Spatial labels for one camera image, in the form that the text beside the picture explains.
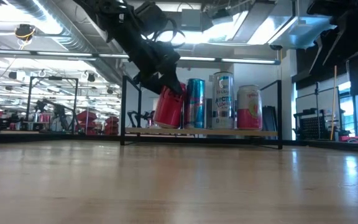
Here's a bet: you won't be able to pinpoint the black aluminium table frame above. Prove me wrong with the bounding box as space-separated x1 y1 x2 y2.
0 132 358 154

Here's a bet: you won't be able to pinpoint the long ceiling light bar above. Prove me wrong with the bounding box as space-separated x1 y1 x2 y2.
0 49 281 65

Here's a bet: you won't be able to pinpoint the blue and silver can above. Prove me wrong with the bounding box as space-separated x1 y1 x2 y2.
183 78 206 130

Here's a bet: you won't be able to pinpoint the red storage bin stack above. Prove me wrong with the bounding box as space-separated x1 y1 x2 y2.
76 110 98 134
104 115 121 135

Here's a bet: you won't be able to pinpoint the grey ceiling box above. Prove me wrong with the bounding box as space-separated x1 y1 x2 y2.
180 8 203 32

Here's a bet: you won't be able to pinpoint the black tripod stand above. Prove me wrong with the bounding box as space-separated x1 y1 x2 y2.
313 82 320 110

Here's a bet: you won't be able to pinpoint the red beverage can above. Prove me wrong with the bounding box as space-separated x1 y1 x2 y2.
152 82 188 129

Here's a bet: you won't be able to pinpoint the tall silver beverage can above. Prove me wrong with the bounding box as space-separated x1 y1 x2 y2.
211 71 235 130

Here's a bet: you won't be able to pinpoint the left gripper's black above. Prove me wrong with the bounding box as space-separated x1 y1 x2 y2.
128 39 186 95

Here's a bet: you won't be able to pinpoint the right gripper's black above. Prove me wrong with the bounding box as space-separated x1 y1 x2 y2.
309 12 358 75

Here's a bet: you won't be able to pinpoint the black robot station frame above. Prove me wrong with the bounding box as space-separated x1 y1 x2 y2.
26 76 79 133

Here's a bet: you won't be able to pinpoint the silver ventilation duct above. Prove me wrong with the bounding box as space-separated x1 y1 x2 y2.
7 0 124 85

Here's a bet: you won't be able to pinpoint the yellow black cable reel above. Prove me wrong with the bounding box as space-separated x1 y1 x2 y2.
14 24 37 41

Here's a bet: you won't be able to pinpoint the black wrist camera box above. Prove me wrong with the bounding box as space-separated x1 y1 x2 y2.
134 1 169 34

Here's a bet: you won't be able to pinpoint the black-framed wooden shelf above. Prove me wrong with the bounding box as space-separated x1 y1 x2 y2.
119 75 283 150

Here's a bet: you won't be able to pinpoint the black background robot arms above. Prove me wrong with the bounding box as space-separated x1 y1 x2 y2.
34 99 74 131

